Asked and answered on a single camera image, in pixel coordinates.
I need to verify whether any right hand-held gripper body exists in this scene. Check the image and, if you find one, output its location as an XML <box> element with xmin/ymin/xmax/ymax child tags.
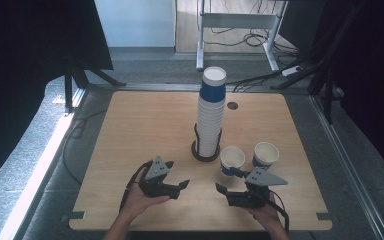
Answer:
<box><xmin>225</xmin><ymin>166</ymin><xmax>288</xmax><ymax>210</ymax></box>

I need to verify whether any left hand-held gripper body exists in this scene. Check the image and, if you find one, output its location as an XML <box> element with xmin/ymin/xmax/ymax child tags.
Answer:
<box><xmin>139</xmin><ymin>155</ymin><xmax>181</xmax><ymax>200</ymax></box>

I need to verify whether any blue white paper cup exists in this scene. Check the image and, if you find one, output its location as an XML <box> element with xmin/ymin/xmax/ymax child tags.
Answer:
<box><xmin>252</xmin><ymin>141</ymin><xmax>280</xmax><ymax>170</ymax></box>
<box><xmin>219</xmin><ymin>145</ymin><xmax>247</xmax><ymax>178</ymax></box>

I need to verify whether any black cup holder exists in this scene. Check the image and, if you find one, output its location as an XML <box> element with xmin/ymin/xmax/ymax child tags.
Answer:
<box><xmin>191</xmin><ymin>123</ymin><xmax>223</xmax><ymax>163</ymax></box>

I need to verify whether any stack of paper cups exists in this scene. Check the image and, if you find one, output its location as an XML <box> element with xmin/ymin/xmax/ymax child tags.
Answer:
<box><xmin>196</xmin><ymin>66</ymin><xmax>228</xmax><ymax>158</ymax></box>

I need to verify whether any person's right hand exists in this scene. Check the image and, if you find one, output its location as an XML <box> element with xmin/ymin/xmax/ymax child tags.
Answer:
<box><xmin>246</xmin><ymin>193</ymin><xmax>283</xmax><ymax>229</ymax></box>

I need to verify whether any person's left hand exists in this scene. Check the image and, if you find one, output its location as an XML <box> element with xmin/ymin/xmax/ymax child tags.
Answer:
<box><xmin>119</xmin><ymin>169</ymin><xmax>171</xmax><ymax>221</ymax></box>

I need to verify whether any white power strip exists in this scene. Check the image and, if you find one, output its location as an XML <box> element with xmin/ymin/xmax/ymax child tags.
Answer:
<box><xmin>281</xmin><ymin>65</ymin><xmax>304</xmax><ymax>77</ymax></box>

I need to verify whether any black tripod stand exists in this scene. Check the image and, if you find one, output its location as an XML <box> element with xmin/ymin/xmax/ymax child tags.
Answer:
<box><xmin>54</xmin><ymin>33</ymin><xmax>128</xmax><ymax>111</ymax></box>

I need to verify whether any black slanted stand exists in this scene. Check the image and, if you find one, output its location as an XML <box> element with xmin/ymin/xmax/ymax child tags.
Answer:
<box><xmin>269</xmin><ymin>0</ymin><xmax>364</xmax><ymax>125</ymax></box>

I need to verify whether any dark curtain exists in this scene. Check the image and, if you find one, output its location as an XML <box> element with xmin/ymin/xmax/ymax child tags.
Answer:
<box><xmin>313</xmin><ymin>0</ymin><xmax>384</xmax><ymax>188</ymax></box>
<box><xmin>0</xmin><ymin>0</ymin><xmax>114</xmax><ymax>193</ymax></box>

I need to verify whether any right hand-held gripper cable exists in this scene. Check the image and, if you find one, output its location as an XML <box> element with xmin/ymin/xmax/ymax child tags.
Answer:
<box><xmin>268</xmin><ymin>189</ymin><xmax>290</xmax><ymax>234</ymax></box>

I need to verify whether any hand-held gripper cable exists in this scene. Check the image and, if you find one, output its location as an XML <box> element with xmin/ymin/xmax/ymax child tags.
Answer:
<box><xmin>268</xmin><ymin>189</ymin><xmax>290</xmax><ymax>234</ymax></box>
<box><xmin>119</xmin><ymin>160</ymin><xmax>154</xmax><ymax>213</ymax></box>

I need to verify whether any left hand-held gripper cable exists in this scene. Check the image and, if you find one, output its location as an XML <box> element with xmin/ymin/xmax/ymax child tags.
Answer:
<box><xmin>119</xmin><ymin>160</ymin><xmax>154</xmax><ymax>213</ymax></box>

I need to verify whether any black power strip cable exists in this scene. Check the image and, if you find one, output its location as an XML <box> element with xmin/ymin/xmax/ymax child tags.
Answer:
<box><xmin>224</xmin><ymin>71</ymin><xmax>285</xmax><ymax>93</ymax></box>

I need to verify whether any thin black floor cable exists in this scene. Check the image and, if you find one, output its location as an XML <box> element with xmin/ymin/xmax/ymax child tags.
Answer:
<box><xmin>61</xmin><ymin>109</ymin><xmax>108</xmax><ymax>185</ymax></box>

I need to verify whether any aluminium floor rail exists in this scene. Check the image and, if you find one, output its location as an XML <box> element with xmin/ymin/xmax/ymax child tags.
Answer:
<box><xmin>308</xmin><ymin>94</ymin><xmax>384</xmax><ymax>240</ymax></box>

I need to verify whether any coiled black floor cable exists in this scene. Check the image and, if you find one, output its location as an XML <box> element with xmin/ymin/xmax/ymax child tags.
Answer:
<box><xmin>242</xmin><ymin>29</ymin><xmax>272</xmax><ymax>48</ymax></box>

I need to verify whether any white metal desk frame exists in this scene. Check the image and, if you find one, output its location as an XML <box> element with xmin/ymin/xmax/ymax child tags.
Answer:
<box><xmin>195</xmin><ymin>0</ymin><xmax>289</xmax><ymax>73</ymax></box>

